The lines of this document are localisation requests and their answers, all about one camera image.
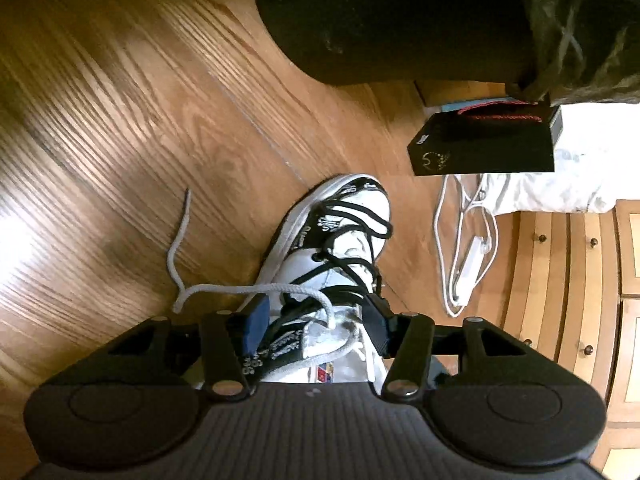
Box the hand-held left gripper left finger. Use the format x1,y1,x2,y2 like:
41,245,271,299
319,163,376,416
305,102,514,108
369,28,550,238
37,300,271,403

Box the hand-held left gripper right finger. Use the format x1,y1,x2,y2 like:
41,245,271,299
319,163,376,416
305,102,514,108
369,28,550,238
362,294,591,406

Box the black shoelace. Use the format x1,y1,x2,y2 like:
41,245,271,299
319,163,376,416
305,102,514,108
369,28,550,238
270,199,394,362

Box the white shoelace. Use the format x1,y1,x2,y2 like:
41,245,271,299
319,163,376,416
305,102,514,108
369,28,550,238
165,187,362,377

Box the white and black sneaker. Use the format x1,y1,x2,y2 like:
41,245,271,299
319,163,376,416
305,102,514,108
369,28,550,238
200,174,394,392

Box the white power strip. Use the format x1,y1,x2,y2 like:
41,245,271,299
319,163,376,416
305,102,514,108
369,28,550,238
450,235,494,307

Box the wooden drawer cabinet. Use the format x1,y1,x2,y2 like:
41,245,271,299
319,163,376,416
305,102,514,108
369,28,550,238
500,199,640,480

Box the white cloth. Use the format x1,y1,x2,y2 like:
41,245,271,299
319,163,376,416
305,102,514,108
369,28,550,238
479,104,640,217

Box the black trash bin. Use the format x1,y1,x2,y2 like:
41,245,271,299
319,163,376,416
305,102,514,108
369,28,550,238
252,0,542,87

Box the black plastic trash bag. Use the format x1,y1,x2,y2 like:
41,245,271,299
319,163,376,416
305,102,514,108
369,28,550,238
510,0,640,107

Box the white cable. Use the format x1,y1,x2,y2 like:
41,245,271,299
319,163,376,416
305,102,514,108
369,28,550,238
432,172,502,319

